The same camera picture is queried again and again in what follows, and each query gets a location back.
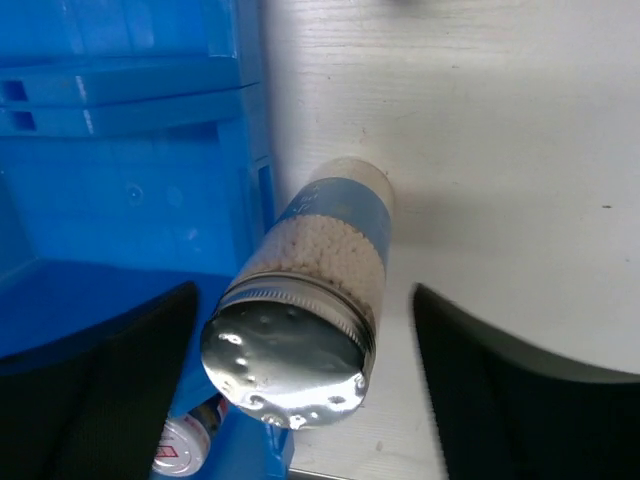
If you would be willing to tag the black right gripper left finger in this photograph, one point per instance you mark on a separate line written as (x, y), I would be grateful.
(93, 404)

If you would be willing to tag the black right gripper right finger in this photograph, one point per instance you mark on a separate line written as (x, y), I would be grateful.
(507, 409)

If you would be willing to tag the white-lid spice jar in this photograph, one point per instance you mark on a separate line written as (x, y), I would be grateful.
(186, 441)

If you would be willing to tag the silver-lid shaker blue label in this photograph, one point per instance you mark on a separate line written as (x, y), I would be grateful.
(292, 341)

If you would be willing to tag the blue bin near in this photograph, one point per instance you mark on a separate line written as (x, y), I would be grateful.
(44, 300)

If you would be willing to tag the blue bin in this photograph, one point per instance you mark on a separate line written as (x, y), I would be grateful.
(44, 300)
(187, 180)
(41, 35)

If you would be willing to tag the blue bin middle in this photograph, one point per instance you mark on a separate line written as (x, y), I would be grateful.
(187, 180)

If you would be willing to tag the blue bin far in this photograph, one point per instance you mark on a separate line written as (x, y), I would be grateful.
(41, 35)

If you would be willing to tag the aluminium table edge rail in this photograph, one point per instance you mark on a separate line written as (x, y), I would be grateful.
(297, 474)

